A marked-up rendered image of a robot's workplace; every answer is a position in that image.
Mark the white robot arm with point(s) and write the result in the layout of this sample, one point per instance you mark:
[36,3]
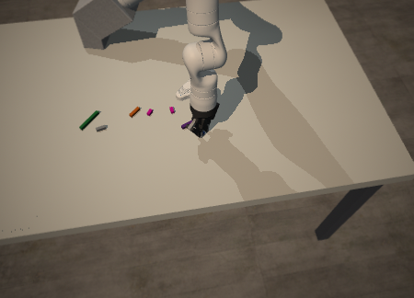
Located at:
[205,55]

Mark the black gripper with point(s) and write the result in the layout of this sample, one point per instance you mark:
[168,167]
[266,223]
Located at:
[199,122]

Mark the purple rod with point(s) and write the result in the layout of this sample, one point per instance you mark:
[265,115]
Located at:
[184,125]

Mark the grey rod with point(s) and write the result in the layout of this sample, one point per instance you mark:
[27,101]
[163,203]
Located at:
[100,128]

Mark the orange rectangular bar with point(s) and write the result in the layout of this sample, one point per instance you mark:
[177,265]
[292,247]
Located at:
[134,112]

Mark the dark green rod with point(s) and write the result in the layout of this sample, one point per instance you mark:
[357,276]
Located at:
[89,120]

